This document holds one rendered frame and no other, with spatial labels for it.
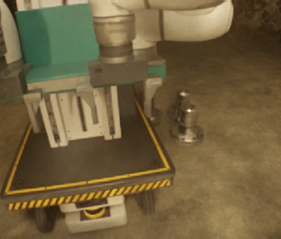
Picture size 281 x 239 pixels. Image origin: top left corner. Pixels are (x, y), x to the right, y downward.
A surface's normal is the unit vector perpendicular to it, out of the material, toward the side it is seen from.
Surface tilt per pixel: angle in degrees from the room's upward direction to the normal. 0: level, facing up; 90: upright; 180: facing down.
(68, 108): 90
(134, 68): 90
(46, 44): 90
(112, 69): 90
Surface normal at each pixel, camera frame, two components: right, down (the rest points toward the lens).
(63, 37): 0.21, 0.47
